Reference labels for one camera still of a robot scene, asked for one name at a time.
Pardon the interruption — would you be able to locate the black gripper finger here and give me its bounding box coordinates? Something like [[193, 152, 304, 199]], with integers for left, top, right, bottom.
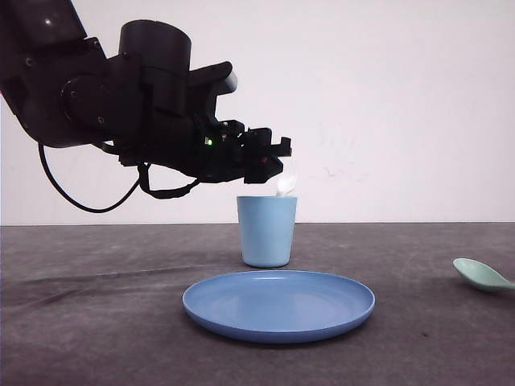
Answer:
[[242, 155, 283, 184], [242, 128, 292, 158]]

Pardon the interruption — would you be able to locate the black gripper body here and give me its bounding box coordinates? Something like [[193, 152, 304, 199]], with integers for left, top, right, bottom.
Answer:
[[109, 21, 246, 183]]

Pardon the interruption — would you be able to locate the white plastic fork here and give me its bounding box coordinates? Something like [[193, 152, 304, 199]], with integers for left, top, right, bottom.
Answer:
[[275, 161, 299, 197]]

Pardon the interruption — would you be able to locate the light blue plastic cup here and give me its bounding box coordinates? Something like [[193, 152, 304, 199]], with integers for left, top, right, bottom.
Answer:
[[237, 195, 298, 269]]

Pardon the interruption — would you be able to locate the mint green plastic spoon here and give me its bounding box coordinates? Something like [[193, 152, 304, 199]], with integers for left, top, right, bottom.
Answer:
[[452, 257, 514, 293]]

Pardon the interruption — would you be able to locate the blue plastic plate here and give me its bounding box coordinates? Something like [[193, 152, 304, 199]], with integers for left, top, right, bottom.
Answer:
[[182, 270, 376, 344]]

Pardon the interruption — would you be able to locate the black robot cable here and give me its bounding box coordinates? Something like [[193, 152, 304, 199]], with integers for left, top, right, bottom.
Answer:
[[38, 142, 201, 214]]

